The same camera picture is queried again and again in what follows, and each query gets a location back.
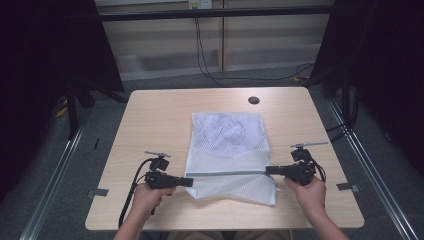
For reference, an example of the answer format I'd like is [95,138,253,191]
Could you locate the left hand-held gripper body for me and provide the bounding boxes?
[143,150,177,191]

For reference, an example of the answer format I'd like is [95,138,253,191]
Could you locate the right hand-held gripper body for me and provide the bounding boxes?
[283,141,330,187]

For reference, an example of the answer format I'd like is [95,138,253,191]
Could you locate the white mesh laundry bag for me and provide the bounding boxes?
[184,111,278,206]

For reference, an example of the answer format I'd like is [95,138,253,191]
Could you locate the person's left hand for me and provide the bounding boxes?
[130,182,177,222]

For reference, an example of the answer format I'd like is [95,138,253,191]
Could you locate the person's right hand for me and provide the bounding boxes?
[283,175,327,219]

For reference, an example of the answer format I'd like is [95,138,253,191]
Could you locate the grey tape piece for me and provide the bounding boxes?
[336,182,361,193]
[86,188,110,199]

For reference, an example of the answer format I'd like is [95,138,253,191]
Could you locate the white garment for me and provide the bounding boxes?
[193,113,268,151]

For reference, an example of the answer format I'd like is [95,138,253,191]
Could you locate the person's legs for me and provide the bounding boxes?
[166,230,293,240]

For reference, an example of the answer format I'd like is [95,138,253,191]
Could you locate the black metal stand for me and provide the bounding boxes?
[65,78,128,140]

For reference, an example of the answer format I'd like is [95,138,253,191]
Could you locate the black curtain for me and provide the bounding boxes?
[309,0,424,176]
[0,0,125,203]

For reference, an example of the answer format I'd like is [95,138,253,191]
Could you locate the black horizontal bar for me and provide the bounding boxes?
[99,5,334,22]

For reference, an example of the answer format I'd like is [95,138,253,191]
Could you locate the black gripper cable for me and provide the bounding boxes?
[118,158,155,228]
[309,155,327,183]

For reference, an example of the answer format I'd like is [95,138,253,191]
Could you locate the black floor cables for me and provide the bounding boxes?
[324,96,360,143]

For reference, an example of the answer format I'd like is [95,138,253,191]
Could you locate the metal floor rail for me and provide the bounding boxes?
[19,109,92,240]
[327,98,420,240]

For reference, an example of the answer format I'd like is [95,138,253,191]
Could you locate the black wall cable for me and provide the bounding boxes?
[194,16,315,83]

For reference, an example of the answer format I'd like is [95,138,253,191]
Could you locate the white wall socket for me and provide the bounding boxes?
[188,0,214,10]

